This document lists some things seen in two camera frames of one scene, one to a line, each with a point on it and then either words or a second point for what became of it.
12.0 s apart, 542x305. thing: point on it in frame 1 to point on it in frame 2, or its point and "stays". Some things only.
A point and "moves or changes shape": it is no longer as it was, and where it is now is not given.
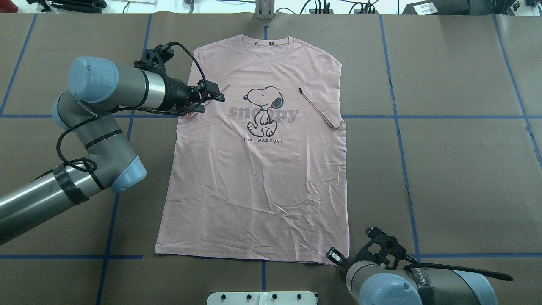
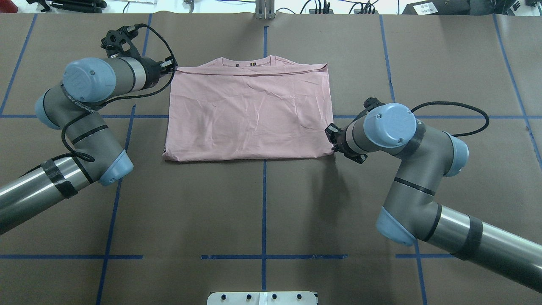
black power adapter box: x=443 y=7 stays
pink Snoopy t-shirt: x=262 y=174 moves or changes shape
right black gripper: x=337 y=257 to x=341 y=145
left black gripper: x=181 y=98 to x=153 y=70
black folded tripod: x=87 y=6 stays
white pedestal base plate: x=262 y=298 stays
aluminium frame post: x=265 y=9 stays
